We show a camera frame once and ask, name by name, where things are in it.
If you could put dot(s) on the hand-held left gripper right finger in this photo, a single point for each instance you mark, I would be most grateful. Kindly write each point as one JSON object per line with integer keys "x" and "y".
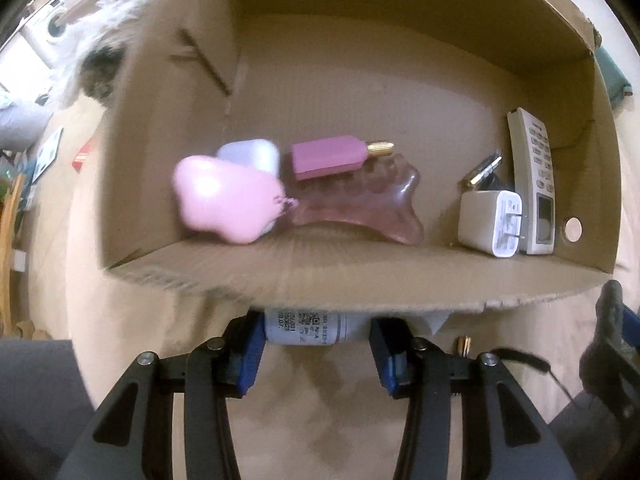
{"x": 386, "y": 360}

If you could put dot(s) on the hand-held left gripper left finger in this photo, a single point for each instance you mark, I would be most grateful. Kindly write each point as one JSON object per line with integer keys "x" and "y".
{"x": 251, "y": 360}

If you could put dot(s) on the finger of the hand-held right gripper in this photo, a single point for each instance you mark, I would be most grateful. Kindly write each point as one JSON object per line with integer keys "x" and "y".
{"x": 612, "y": 350}

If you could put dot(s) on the white cylindrical capacitor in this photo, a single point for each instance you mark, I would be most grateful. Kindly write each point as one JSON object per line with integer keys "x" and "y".
{"x": 310, "y": 327}

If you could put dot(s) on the white earbud case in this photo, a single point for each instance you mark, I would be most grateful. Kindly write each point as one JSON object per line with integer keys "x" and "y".
{"x": 250, "y": 155}

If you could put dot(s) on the white remote control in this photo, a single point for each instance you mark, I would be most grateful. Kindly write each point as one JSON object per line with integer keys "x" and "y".
{"x": 532, "y": 160}

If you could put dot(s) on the pink tube with golden cap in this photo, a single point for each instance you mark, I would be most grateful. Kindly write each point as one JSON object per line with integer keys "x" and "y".
{"x": 325, "y": 157}

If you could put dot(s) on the small silver metallic tube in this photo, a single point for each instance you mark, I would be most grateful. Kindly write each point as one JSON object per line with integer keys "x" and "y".
{"x": 480, "y": 170}

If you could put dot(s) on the cardboard box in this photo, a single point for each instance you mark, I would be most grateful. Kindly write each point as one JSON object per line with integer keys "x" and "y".
{"x": 375, "y": 85}

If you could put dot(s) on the small golden metal piece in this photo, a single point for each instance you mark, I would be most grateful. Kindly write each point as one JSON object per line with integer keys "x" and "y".
{"x": 462, "y": 346}

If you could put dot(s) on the clear pink scraping board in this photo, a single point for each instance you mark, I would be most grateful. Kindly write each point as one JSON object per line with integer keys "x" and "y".
{"x": 370, "y": 205}

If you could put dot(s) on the grey pants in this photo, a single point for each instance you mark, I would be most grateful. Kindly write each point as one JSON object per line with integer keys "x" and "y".
{"x": 35, "y": 410}

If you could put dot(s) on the small red box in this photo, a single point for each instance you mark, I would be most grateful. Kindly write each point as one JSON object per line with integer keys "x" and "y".
{"x": 83, "y": 155}

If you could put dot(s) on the teal cloth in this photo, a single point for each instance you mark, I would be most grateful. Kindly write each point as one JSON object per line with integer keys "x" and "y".
{"x": 612, "y": 77}

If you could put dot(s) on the dark framed flat board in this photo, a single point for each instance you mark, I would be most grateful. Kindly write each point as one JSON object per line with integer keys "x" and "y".
{"x": 47, "y": 152}

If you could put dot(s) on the white fluffy fur item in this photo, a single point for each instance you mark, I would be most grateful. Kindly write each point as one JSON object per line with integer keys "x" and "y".
{"x": 110, "y": 15}

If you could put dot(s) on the white washing machine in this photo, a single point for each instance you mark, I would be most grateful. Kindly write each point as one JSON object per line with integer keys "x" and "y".
{"x": 47, "y": 25}

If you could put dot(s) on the white wall charger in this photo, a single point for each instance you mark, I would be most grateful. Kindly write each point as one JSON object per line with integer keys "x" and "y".
{"x": 480, "y": 220}

